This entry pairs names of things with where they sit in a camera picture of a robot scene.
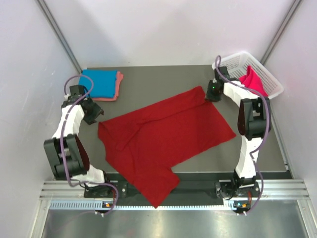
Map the red t-shirt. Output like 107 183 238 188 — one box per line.
98 86 235 207

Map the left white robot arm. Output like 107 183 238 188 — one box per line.
44 85 112 197

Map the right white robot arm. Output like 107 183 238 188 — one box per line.
206 66 271 200

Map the blue folded t-shirt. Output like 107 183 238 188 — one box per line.
83 69 117 98

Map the white plastic basket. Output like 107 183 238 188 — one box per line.
220 51 284 99

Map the magenta t-shirt in basket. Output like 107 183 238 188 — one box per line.
239 65 268 97

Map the salmon pink folded t-shirt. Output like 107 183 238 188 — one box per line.
94 71 124 102

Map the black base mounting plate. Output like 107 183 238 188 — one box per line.
84 180 264 199

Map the aluminium frame rail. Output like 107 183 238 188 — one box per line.
40 179 309 200

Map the grey slotted cable duct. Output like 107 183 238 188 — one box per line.
50 200 247 211

